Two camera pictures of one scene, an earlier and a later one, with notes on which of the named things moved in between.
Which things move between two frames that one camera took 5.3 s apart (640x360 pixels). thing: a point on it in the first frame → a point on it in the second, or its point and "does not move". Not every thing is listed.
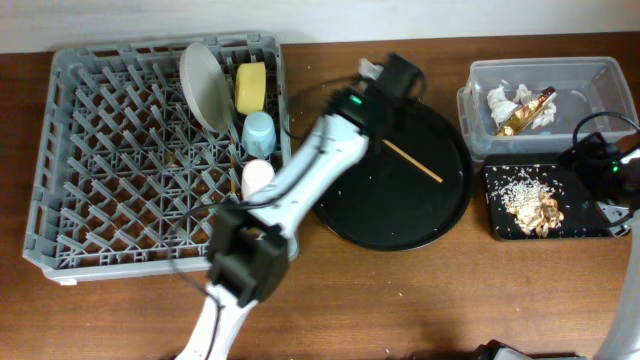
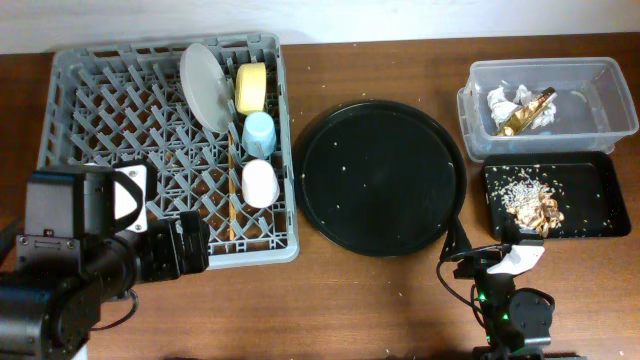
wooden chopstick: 413,161 → 231,183
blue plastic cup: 259,134 does not move
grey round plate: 207,85 does not move
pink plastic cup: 256,174 does not move
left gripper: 400,109 → 173,264
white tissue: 547,111 does not move
